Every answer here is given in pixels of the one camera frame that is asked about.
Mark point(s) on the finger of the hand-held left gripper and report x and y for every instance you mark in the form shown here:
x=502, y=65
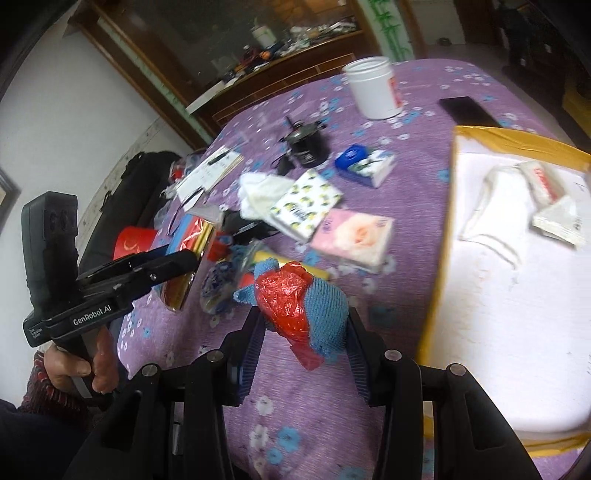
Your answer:
x=138, y=261
x=175, y=267

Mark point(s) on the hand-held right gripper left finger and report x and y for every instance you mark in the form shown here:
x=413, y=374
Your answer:
x=249, y=353

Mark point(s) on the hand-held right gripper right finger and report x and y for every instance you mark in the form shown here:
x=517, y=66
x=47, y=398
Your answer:
x=358, y=364

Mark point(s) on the blue red gold foil packet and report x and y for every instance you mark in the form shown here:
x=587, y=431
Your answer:
x=184, y=286

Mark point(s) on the blue white candy bag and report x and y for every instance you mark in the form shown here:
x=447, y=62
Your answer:
x=217, y=286

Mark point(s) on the blue knitted cloth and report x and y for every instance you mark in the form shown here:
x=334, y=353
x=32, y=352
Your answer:
x=328, y=318

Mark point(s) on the red plastic bag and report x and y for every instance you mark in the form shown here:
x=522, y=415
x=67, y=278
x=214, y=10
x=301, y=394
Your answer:
x=281, y=300

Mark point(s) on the pink tissue pack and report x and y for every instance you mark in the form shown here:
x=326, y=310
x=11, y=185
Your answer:
x=355, y=235

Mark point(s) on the lemon print tissue pack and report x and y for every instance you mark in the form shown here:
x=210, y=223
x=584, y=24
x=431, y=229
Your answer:
x=304, y=203

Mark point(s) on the cardboard box with white lining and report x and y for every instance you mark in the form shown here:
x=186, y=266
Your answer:
x=508, y=323

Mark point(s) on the person's left forearm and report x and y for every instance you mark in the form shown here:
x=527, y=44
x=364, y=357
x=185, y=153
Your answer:
x=37, y=390

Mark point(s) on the person's left hand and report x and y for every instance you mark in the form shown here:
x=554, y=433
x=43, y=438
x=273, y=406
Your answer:
x=60, y=369

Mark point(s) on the black bag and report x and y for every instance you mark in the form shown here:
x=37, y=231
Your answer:
x=134, y=184

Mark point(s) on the black wipes packet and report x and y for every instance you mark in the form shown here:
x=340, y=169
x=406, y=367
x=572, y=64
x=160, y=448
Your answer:
x=244, y=226

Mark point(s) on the yellow packet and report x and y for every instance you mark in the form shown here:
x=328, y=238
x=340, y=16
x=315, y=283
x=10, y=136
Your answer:
x=288, y=264

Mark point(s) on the paper notepad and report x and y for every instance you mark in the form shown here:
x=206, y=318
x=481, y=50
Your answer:
x=207, y=173

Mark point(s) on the white towel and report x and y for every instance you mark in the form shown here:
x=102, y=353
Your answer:
x=261, y=189

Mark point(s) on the black pen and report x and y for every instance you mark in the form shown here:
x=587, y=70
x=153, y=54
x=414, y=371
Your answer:
x=217, y=157

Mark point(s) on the black electric motor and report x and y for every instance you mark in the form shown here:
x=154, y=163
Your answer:
x=307, y=147

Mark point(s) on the purple floral tablecloth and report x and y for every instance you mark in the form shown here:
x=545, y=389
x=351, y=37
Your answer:
x=415, y=184

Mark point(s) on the blue floral tissue pack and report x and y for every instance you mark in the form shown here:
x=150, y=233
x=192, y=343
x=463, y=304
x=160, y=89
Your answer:
x=364, y=164

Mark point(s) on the white cloth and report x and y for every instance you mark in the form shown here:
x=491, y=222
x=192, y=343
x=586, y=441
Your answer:
x=489, y=203

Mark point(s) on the wooden cabinet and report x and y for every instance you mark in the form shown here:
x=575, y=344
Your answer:
x=138, y=41

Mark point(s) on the white bottle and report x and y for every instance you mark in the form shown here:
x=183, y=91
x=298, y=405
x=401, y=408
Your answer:
x=263, y=36

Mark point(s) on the white tissue pack red print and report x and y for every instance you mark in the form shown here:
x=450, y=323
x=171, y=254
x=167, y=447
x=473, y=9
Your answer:
x=542, y=182

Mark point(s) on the white plastic jar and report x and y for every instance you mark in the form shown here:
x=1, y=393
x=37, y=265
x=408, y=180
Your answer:
x=369, y=87

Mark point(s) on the black phone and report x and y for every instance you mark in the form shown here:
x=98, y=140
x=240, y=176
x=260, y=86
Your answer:
x=466, y=110

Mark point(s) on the green bamboo wall sticker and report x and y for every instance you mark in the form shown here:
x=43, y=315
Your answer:
x=392, y=27

